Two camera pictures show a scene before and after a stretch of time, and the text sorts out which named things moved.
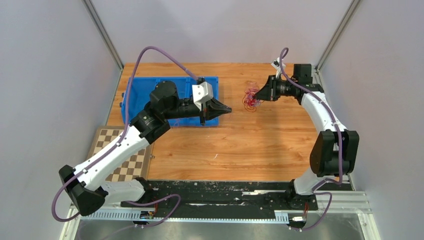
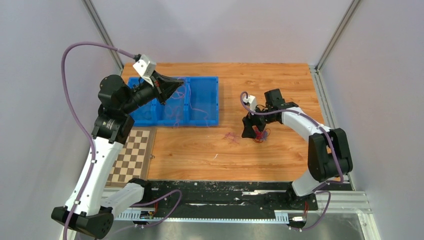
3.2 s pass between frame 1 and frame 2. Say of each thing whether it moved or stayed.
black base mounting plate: stayed
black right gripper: moved
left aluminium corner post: stayed
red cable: moved
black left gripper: moved
